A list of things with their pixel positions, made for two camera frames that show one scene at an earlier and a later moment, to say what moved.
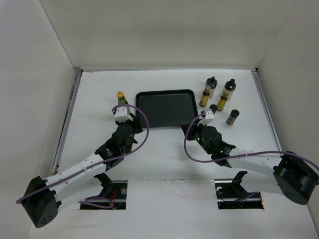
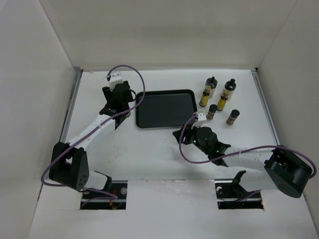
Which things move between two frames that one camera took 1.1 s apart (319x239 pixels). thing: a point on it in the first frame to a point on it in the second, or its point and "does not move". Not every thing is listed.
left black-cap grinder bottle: [213, 82] does not move
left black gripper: [135, 123] to [109, 93]
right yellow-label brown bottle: [223, 100] does not move
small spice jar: [214, 107] does not move
